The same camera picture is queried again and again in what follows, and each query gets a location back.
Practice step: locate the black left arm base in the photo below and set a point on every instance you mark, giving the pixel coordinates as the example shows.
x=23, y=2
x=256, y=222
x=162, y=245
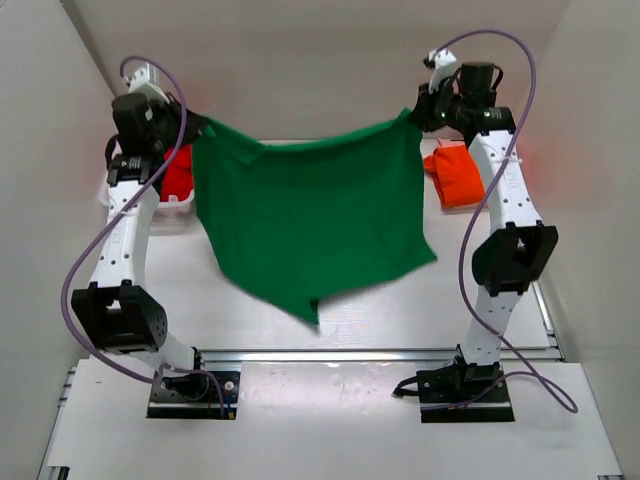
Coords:
x=196, y=396

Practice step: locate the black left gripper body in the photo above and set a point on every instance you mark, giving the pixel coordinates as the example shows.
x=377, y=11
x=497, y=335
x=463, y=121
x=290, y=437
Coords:
x=166, y=129

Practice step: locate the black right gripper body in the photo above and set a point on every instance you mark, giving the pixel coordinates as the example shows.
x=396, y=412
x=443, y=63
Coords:
x=440, y=108

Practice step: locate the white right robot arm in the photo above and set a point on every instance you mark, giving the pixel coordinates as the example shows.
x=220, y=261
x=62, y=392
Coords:
x=462, y=96

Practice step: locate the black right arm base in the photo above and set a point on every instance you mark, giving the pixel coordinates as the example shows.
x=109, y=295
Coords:
x=460, y=393

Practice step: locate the pink folded t shirt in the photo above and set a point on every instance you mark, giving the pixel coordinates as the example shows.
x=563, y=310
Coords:
x=449, y=143

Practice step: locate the aluminium rail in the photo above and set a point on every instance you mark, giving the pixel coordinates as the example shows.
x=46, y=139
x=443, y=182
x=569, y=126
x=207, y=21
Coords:
x=329, y=355

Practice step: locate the orange folded t shirt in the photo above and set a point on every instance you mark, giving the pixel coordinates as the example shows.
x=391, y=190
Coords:
x=455, y=176

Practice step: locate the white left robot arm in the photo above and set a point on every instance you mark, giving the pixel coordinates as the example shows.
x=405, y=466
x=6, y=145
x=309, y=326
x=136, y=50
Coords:
x=114, y=314

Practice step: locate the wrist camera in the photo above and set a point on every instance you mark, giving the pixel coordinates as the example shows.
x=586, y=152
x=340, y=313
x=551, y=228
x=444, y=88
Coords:
x=145, y=80
x=442, y=64

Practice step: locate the white plastic basket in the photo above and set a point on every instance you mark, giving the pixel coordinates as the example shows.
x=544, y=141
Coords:
x=172, y=205

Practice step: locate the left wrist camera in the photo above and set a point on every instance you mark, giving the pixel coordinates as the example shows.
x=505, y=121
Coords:
x=145, y=80

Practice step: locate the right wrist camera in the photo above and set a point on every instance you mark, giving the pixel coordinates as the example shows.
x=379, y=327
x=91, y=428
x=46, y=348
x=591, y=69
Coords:
x=442, y=64

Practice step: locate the red t shirt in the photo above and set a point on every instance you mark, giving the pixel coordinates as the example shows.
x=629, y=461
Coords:
x=178, y=179

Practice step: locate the green t shirt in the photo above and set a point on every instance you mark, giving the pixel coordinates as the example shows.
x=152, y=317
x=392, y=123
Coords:
x=294, y=224

